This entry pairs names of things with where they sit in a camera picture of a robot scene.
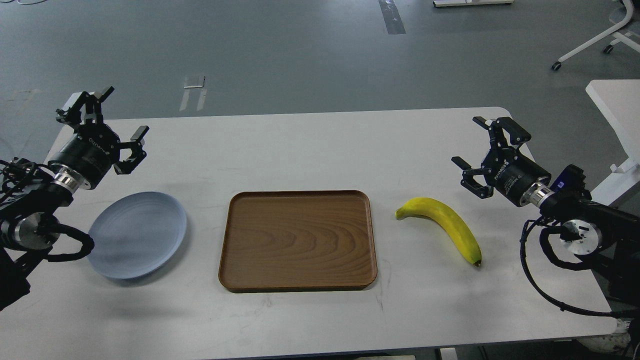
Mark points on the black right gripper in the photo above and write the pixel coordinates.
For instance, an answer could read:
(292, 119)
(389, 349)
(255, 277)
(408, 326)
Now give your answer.
(507, 170)

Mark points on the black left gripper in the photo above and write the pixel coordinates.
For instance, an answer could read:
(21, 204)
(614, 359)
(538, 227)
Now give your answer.
(86, 158)

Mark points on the yellow banana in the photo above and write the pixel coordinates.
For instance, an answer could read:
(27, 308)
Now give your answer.
(451, 222)

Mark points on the blue round plate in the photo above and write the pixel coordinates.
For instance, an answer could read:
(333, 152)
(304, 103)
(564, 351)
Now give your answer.
(137, 235)

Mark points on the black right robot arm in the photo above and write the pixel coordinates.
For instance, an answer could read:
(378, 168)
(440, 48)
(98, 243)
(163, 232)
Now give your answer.
(578, 234)

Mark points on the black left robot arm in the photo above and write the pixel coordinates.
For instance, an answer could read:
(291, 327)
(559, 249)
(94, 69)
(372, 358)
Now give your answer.
(31, 192)

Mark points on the white furniture base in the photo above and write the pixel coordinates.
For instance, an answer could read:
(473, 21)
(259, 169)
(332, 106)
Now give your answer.
(463, 3)

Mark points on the white wheeled chair base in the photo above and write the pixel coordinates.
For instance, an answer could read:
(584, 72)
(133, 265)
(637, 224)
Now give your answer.
(622, 31)

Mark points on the brown wooden tray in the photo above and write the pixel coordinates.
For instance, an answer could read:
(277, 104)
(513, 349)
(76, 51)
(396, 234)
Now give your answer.
(298, 241)

